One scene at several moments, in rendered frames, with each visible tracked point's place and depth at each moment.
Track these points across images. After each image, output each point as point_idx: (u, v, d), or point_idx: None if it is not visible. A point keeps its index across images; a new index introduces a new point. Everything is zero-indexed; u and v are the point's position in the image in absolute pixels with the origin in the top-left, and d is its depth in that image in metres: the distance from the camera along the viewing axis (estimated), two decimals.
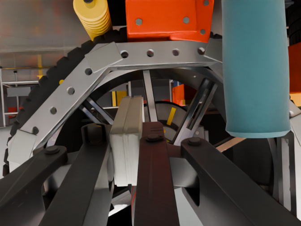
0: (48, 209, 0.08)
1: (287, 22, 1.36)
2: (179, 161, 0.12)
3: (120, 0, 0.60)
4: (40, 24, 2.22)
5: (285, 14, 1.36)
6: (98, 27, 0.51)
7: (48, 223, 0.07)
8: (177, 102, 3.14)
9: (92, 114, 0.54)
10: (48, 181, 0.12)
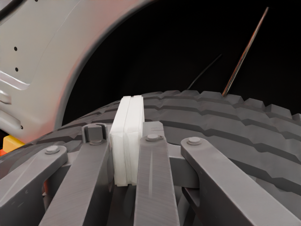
0: (48, 209, 0.08)
1: None
2: (179, 161, 0.12)
3: None
4: None
5: None
6: None
7: (48, 223, 0.07)
8: None
9: None
10: (48, 181, 0.12)
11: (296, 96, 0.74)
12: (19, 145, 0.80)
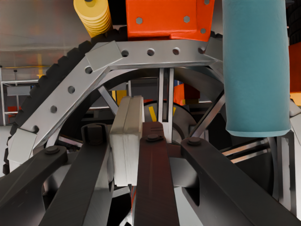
0: (48, 209, 0.08)
1: (288, 21, 1.36)
2: (179, 161, 0.12)
3: None
4: (40, 23, 2.22)
5: (285, 14, 1.36)
6: (99, 25, 0.51)
7: (48, 223, 0.07)
8: (177, 102, 3.14)
9: (69, 151, 0.53)
10: (48, 181, 0.12)
11: None
12: None
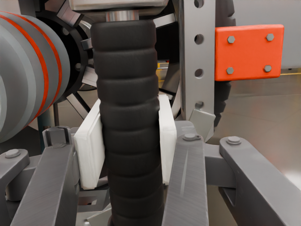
0: (15, 215, 0.08)
1: None
2: (219, 161, 0.11)
3: None
4: (217, 130, 2.37)
5: None
6: None
7: None
8: None
9: None
10: (7, 185, 0.12)
11: None
12: None
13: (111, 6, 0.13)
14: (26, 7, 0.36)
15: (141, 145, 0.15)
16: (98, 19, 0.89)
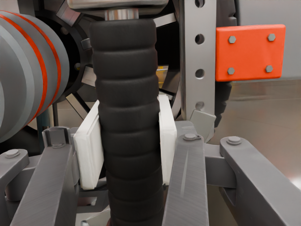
0: (15, 215, 0.08)
1: None
2: (220, 161, 0.11)
3: None
4: None
5: None
6: None
7: None
8: None
9: None
10: (7, 185, 0.12)
11: None
12: None
13: (110, 5, 0.13)
14: (25, 6, 0.36)
15: (140, 146, 0.15)
16: None
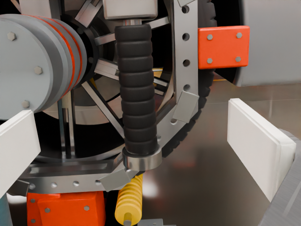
0: None
1: None
2: None
3: (113, 200, 0.73)
4: None
5: None
6: (124, 193, 0.61)
7: None
8: None
9: None
10: None
11: None
12: None
13: (127, 17, 0.25)
14: (54, 13, 0.47)
15: (143, 95, 0.27)
16: None
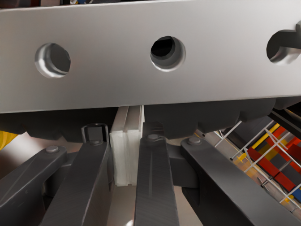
0: (48, 209, 0.08)
1: None
2: (179, 161, 0.12)
3: None
4: None
5: None
6: None
7: (48, 223, 0.07)
8: None
9: None
10: (48, 181, 0.12)
11: None
12: None
13: None
14: None
15: None
16: None
